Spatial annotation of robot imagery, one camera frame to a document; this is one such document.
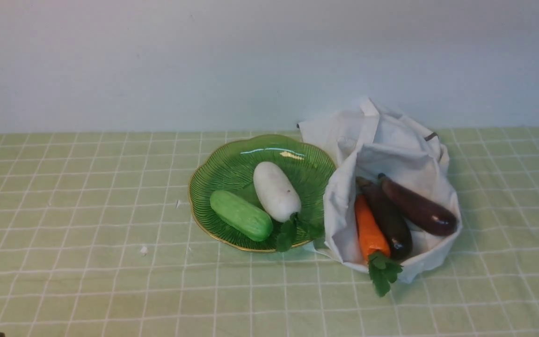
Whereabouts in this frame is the white radish with leaves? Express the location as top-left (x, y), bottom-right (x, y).
top-left (253, 161), bottom-right (323, 252)

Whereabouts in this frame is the white cloth bag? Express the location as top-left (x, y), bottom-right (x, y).
top-left (298, 100), bottom-right (463, 283)

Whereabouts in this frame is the green glass plate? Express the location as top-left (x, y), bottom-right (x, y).
top-left (189, 134), bottom-right (336, 253)

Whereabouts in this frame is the green cucumber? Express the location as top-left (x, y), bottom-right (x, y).
top-left (210, 190), bottom-right (273, 242)

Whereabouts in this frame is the dark eggplant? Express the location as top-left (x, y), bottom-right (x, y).
top-left (356, 176), bottom-right (413, 261)

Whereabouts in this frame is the orange carrot with leaves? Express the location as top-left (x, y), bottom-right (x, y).
top-left (354, 194), bottom-right (403, 297)

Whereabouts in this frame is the purple eggplant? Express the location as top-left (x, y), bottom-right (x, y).
top-left (377, 173), bottom-right (458, 237)

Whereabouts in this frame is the green checked tablecloth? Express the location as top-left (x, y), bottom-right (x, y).
top-left (0, 127), bottom-right (539, 337)

